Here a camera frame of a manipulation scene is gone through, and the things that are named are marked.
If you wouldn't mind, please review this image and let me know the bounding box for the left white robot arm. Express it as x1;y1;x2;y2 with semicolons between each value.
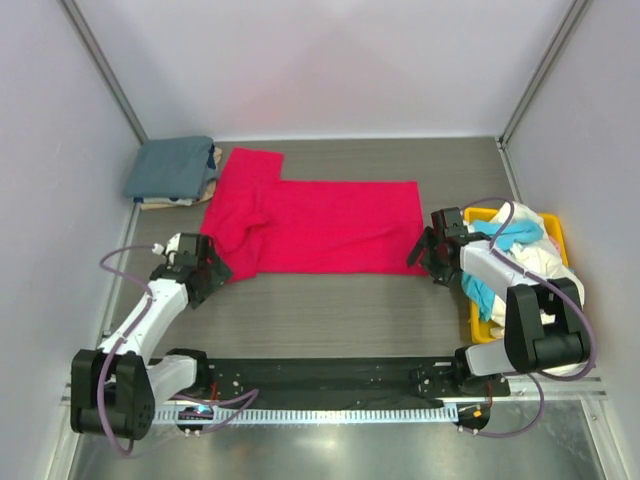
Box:
70;233;232;441

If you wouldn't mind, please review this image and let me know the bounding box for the right aluminium frame post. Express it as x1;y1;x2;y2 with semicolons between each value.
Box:
496;0;592;151

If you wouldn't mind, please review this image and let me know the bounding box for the red t shirt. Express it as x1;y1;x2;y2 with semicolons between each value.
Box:
200;148;424;281

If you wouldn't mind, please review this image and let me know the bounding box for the cream white t shirt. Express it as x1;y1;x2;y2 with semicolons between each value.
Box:
488;202;585;339

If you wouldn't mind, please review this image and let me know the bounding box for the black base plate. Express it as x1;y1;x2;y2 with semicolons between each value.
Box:
207;356;511;409

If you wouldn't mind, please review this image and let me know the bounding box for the left aluminium frame post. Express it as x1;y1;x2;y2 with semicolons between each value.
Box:
59;0;148;144

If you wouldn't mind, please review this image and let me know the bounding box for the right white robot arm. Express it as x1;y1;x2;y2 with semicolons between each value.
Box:
407;200;597;382

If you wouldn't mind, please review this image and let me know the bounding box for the aluminium rail frame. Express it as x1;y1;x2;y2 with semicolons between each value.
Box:
60;364;614;407

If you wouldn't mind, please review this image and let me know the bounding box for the slotted white cable duct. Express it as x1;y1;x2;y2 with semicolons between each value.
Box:
153;404;458;427

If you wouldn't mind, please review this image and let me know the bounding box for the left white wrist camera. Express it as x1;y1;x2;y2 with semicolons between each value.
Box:
151;233;182;263

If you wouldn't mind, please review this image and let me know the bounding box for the light blue t shirt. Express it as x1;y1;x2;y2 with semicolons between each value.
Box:
461;220;544;325

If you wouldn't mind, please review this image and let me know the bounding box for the aluminium frame post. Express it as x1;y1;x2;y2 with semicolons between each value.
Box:
59;0;148;144
496;0;592;151

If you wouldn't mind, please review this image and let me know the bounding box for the folded blue-grey t shirt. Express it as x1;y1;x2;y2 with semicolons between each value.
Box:
123;136;215;199

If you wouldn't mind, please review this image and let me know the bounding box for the yellow plastic bin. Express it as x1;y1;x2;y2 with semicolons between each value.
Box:
463;207;569;344

